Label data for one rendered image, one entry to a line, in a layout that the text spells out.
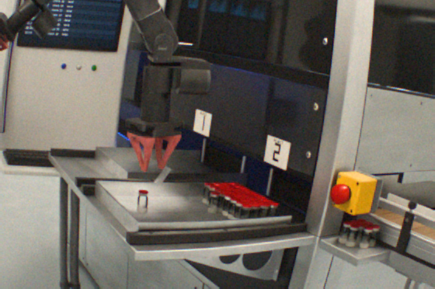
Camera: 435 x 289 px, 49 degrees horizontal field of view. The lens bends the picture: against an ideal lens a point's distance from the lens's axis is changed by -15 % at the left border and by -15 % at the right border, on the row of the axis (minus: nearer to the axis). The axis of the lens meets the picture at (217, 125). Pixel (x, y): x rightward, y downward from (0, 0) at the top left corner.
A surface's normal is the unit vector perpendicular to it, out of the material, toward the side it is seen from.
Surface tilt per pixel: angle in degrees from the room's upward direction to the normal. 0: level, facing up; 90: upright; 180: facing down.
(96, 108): 90
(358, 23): 90
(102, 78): 90
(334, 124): 90
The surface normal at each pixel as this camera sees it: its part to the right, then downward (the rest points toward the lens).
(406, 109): 0.50, 0.19
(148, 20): 0.21, 0.25
